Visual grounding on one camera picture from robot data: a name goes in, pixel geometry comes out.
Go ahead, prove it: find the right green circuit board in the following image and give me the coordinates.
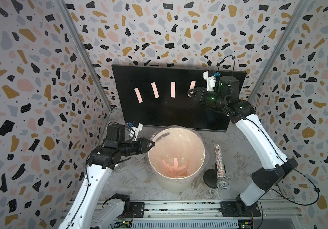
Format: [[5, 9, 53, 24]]
[[238, 219, 254, 229]]

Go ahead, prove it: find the pink sticky note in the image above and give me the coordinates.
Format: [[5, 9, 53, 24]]
[[171, 82, 176, 98], [151, 82, 159, 98], [187, 81, 196, 97], [134, 88, 143, 103]]

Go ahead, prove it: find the silver glitter microphone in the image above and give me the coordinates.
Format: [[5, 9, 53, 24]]
[[214, 144, 229, 191]]

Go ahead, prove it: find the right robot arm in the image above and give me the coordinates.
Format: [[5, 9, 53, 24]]
[[187, 76, 298, 215]]

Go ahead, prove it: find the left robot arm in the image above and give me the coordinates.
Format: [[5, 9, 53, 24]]
[[59, 122, 155, 229]]

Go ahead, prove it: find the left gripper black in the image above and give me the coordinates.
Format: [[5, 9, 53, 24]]
[[119, 137, 156, 157]]

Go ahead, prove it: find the cream waste bin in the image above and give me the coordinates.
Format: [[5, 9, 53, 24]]
[[148, 126, 207, 193]]

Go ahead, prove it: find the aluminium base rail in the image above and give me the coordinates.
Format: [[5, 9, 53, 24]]
[[60, 199, 305, 229]]

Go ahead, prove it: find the black flat monitor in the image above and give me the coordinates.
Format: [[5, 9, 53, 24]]
[[111, 64, 248, 133]]

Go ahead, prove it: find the left green circuit board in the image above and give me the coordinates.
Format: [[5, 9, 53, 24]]
[[110, 220, 132, 229]]

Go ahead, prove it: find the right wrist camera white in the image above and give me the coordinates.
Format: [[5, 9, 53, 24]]
[[203, 70, 220, 92]]

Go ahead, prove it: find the discarded pink notes pile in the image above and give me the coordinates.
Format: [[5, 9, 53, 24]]
[[162, 158, 188, 178]]

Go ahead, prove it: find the black round microphone stand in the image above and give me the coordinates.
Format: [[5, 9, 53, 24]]
[[203, 169, 218, 189]]

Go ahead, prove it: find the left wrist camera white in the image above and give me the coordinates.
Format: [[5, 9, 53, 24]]
[[128, 123, 143, 141]]

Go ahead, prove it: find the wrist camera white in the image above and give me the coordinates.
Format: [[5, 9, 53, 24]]
[[203, 70, 220, 92], [128, 123, 143, 141]]

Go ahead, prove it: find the green circuit board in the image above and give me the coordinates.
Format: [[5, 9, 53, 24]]
[[238, 219, 254, 229], [110, 220, 132, 229]]

